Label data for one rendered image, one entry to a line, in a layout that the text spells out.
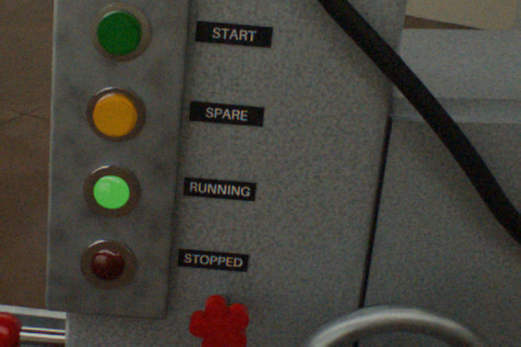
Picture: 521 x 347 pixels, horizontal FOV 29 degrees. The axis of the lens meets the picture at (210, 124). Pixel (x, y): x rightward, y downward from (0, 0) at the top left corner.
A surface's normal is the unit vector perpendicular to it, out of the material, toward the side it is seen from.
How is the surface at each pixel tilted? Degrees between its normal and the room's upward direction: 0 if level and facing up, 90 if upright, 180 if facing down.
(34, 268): 0
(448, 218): 90
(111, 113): 90
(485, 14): 90
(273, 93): 90
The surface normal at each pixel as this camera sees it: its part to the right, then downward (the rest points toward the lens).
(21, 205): 0.08, -0.94
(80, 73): -0.03, 0.34
